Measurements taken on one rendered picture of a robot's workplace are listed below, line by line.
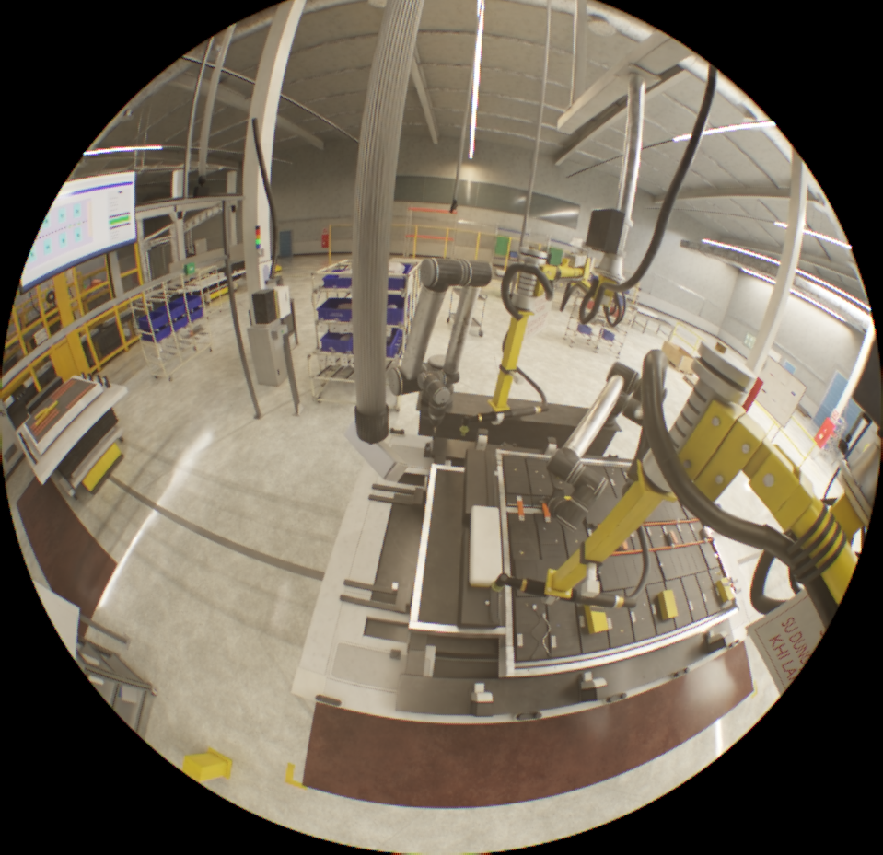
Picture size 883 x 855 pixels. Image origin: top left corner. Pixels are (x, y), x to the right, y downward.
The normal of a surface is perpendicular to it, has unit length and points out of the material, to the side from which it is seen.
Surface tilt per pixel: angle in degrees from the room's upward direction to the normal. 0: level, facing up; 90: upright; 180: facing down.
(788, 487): 90
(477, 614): 0
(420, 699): 0
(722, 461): 90
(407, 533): 0
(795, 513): 90
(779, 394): 90
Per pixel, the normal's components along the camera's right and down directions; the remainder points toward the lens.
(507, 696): 0.11, -0.80
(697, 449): -0.94, 0.11
